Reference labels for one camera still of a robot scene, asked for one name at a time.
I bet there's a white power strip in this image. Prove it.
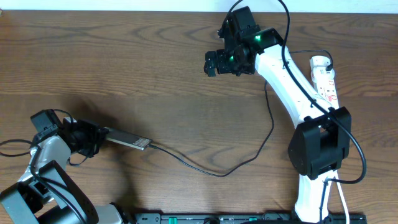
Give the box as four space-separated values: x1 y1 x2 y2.
311 66 340 109

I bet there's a white power strip cord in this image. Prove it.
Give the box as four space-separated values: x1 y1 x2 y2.
334 172 351 224

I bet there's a white USB charger plug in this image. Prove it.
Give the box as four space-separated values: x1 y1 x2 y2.
310 55 333 71

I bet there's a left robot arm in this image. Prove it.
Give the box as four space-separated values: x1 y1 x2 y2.
1 110 129 223

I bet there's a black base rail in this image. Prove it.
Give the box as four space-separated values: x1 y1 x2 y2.
121 211 368 224

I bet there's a black charger cable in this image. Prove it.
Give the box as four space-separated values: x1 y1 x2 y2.
147 49 334 178

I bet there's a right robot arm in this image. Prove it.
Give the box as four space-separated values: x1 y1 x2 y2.
204 7 351 223

